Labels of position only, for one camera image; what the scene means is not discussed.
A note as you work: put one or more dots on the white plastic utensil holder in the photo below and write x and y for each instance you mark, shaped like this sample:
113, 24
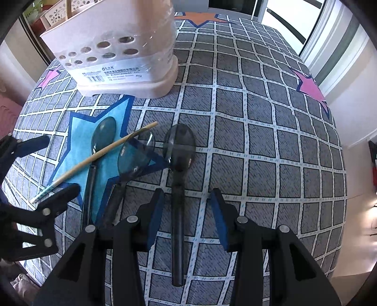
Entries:
141, 67

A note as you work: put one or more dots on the dark translucent plastic spoon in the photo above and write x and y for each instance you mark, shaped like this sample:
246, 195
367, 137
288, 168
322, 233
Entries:
135, 156
178, 235
104, 132

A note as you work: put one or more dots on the pink plastic stool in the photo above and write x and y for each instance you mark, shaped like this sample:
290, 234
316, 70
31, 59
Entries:
8, 114

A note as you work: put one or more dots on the beige perforated basket trolley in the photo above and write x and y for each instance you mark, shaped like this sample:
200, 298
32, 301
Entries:
53, 10

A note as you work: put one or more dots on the black built-in oven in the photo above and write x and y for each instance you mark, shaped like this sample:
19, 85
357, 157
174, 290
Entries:
226, 5

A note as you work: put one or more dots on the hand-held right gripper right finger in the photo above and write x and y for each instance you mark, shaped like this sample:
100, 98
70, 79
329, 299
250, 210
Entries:
219, 220

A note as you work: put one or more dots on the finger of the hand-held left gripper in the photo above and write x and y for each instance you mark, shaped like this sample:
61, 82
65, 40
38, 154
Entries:
32, 141
64, 195

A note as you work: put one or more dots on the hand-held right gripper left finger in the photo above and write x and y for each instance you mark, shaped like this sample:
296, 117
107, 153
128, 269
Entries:
156, 217

